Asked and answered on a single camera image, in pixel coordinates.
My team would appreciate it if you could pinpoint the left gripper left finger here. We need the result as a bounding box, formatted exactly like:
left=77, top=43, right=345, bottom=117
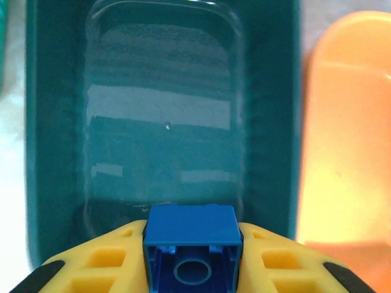
left=9, top=219, right=150, bottom=293

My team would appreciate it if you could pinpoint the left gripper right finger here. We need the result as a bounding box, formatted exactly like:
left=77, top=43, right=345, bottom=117
left=236, top=222, right=377, bottom=293

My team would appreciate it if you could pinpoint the blue lego brick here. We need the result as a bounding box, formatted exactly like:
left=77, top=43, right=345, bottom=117
left=142, top=203, right=244, bottom=293

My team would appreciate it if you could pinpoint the dark teal plastic container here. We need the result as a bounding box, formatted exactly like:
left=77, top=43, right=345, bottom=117
left=24, top=0, right=302, bottom=275

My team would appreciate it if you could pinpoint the orange plastic container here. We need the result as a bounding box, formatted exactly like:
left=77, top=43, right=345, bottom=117
left=294, top=10, right=391, bottom=293

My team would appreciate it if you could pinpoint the green plastic mesh basket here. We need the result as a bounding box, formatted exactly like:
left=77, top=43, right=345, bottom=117
left=0, top=0, right=10, bottom=89

